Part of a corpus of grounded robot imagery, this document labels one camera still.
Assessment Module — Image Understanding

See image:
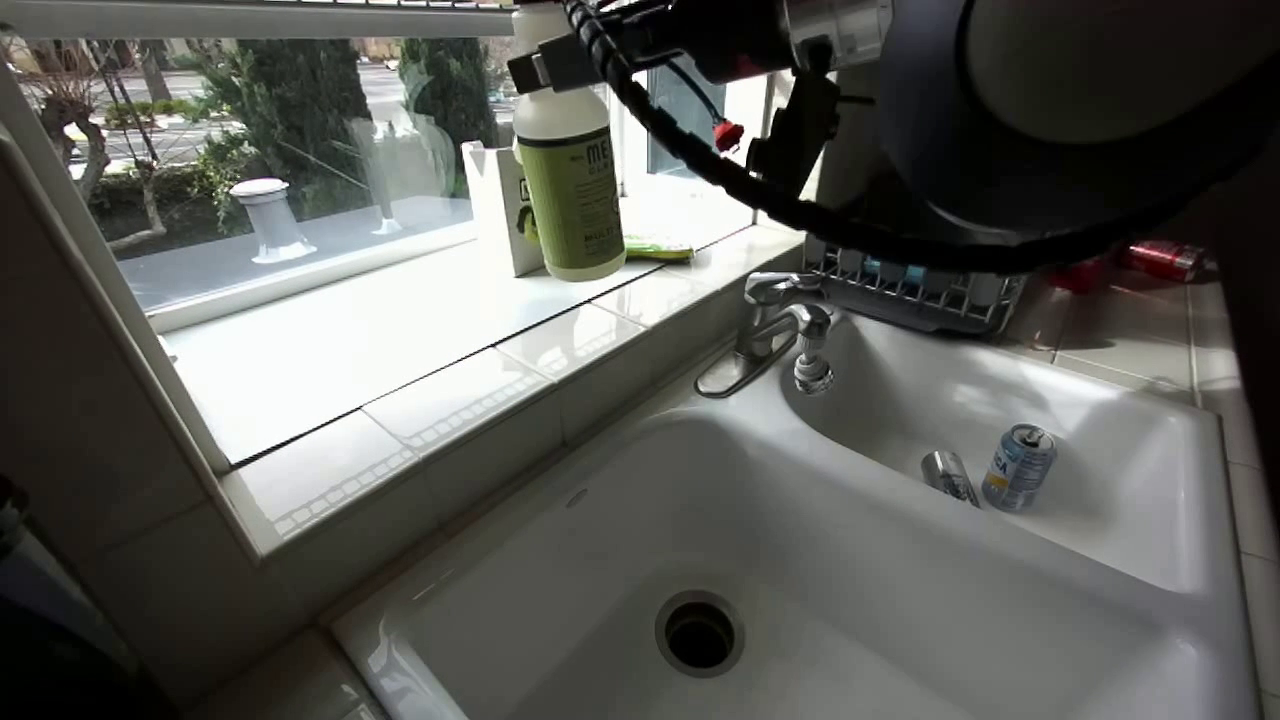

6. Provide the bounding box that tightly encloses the white window frame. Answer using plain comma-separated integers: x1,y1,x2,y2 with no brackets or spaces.
0,0,794,477

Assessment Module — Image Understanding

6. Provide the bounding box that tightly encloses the chrome sink sprayer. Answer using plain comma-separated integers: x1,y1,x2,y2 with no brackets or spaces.
787,334,836,392

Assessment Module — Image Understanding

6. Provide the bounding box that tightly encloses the white double basin sink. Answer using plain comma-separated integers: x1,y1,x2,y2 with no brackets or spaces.
331,306,1263,720

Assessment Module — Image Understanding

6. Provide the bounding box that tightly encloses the green label spray bottle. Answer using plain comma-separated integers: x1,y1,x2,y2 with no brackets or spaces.
510,0,633,286

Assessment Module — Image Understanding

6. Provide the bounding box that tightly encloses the white garden pedestal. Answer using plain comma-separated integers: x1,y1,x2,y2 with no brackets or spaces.
230,176,321,270

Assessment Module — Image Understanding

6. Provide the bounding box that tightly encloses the black sink drain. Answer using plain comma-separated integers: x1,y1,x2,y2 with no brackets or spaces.
651,587,743,675

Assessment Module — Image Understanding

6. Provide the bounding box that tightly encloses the grey dish rack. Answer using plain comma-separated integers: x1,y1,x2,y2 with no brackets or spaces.
795,235,1037,339

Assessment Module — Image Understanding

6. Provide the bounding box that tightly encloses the chrome metal utensil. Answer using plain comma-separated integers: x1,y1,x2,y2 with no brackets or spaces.
918,447,985,508

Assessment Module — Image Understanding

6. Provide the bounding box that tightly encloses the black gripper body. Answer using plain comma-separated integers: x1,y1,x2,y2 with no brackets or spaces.
584,0,802,83

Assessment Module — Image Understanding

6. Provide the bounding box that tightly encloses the black braided cable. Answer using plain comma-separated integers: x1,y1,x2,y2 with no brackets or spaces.
566,0,1280,281

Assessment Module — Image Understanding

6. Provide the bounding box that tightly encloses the dark evergreen tree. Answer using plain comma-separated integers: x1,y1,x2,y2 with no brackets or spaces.
197,36,384,224
396,36,500,152

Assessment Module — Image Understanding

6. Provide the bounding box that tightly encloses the blue soda can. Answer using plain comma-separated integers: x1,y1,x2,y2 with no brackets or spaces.
980,422,1065,517

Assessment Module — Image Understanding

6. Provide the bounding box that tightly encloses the chrome sink faucet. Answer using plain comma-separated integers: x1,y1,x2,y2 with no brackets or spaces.
693,270,836,402

